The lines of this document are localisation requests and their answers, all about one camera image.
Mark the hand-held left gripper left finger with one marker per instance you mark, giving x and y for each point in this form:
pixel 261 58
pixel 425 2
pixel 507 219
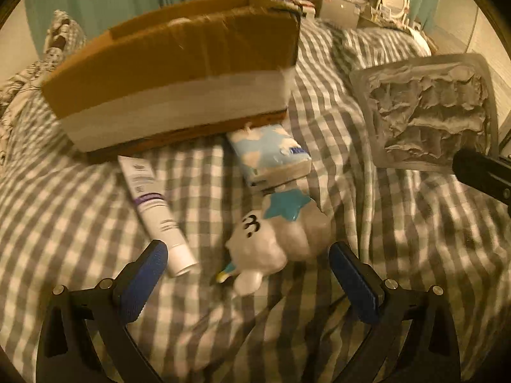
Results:
pixel 147 273

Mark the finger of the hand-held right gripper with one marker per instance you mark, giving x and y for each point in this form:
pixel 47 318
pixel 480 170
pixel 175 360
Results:
pixel 481 171

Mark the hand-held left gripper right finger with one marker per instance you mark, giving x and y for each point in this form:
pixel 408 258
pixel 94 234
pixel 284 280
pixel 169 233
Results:
pixel 355 277

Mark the white cream tube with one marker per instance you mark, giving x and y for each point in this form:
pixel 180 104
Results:
pixel 153 211

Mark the grey crinkled plastic tray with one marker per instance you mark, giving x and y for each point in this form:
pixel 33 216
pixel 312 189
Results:
pixel 429 109

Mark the white plush toy blue star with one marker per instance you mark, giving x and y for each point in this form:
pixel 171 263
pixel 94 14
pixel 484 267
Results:
pixel 275 235

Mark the blue cloud tissue pack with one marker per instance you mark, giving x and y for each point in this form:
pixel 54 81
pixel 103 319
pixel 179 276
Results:
pixel 271 155

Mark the cardboard box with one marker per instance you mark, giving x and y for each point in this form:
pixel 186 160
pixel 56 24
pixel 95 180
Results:
pixel 175 75

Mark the grey checkered bed sheet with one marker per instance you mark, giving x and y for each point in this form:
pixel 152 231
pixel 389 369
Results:
pixel 255 207

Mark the grey box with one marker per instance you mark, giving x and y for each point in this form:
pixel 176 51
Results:
pixel 339 8

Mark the black and white patterned pillow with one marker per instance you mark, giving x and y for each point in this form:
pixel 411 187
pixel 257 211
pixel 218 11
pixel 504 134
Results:
pixel 44 60

